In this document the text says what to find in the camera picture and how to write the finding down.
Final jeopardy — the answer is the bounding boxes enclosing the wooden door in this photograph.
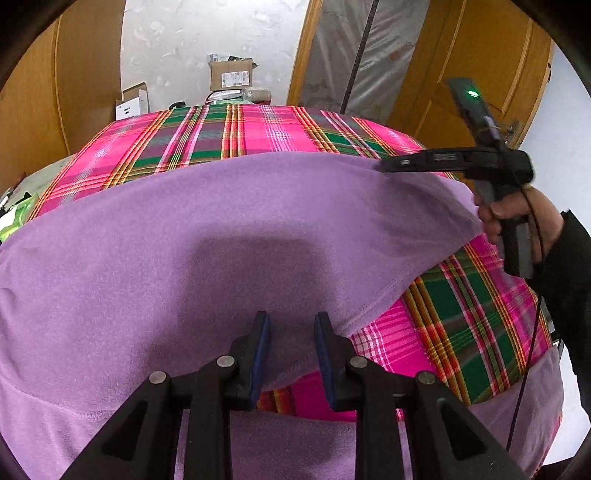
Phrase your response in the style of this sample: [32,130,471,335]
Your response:
[390,0,555,158]

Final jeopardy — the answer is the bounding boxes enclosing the purple fleece pants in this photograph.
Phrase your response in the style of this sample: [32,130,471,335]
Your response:
[0,151,565,480]

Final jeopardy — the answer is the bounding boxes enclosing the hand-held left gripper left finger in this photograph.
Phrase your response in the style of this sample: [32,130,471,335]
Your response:
[60,311,272,480]

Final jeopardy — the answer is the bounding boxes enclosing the green tissue box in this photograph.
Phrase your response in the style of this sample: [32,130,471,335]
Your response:
[0,194,38,241]

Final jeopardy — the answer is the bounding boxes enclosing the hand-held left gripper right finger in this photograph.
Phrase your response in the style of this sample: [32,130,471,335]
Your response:
[314,311,529,480]

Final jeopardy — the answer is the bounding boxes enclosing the pink green plaid bed sheet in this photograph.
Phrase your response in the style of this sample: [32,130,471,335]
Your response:
[28,104,555,423]

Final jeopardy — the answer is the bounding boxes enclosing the brown cardboard box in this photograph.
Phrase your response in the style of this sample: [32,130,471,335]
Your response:
[208,54,259,92]

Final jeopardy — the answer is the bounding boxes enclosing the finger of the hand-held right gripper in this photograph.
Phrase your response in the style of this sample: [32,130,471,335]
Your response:
[379,150,476,175]

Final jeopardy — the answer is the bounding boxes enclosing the wooden wardrobe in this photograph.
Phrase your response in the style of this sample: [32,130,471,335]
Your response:
[0,0,127,195]

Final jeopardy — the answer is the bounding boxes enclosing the person's right hand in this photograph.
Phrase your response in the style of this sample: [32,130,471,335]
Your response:
[475,187,564,264]

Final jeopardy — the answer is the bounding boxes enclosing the wooden door frame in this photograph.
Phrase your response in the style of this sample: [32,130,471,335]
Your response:
[286,0,324,107]

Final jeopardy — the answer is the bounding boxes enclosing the metal door handle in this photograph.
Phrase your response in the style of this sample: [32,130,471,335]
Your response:
[501,119,525,148]

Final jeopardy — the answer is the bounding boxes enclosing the white cardboard box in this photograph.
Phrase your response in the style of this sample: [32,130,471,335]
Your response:
[115,83,149,121]

